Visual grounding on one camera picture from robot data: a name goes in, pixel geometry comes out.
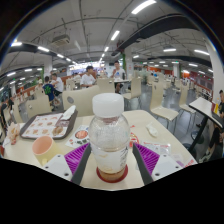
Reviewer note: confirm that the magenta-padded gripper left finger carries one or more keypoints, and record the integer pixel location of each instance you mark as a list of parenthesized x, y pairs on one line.
[(56, 166)]

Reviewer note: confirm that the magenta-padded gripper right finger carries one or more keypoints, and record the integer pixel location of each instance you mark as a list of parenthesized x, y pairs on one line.
[(166, 166)]

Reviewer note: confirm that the clear white-capped drink bottle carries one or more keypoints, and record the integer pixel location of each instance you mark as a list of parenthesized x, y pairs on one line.
[(108, 140)]

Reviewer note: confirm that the pale yellow mug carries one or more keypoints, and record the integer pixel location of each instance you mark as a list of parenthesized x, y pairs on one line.
[(50, 153)]

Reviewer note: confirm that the printed paper flyer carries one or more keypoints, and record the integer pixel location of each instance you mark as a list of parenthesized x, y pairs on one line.
[(78, 136)]

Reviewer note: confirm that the white crumpled tissue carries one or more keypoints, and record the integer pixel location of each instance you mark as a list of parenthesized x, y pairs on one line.
[(152, 130)]

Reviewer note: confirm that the flat round red coaster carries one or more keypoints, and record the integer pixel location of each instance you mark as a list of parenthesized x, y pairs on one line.
[(124, 175)]

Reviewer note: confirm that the dark food tray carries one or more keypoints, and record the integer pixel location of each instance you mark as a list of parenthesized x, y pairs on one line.
[(40, 125)]

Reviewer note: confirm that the white crumpled napkin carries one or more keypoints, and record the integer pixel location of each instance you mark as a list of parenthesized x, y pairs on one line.
[(68, 112)]

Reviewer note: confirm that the crumpled paper food wrapper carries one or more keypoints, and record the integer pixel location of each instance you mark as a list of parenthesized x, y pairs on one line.
[(13, 131)]

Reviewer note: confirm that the person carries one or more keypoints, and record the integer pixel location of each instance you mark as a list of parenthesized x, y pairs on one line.
[(58, 84), (48, 90), (216, 136), (118, 72), (88, 79)]

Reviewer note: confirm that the cream black-edged side table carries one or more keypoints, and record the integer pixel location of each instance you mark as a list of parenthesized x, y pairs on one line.
[(205, 106)]

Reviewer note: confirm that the cream canteen chairs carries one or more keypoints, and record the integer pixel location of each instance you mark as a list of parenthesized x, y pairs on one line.
[(83, 98)]

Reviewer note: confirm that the ceiling air conditioner unit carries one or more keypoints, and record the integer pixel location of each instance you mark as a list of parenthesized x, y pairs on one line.
[(61, 40)]

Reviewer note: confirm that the ceiling lights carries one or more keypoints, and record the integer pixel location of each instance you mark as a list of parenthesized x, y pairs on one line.
[(143, 6)]

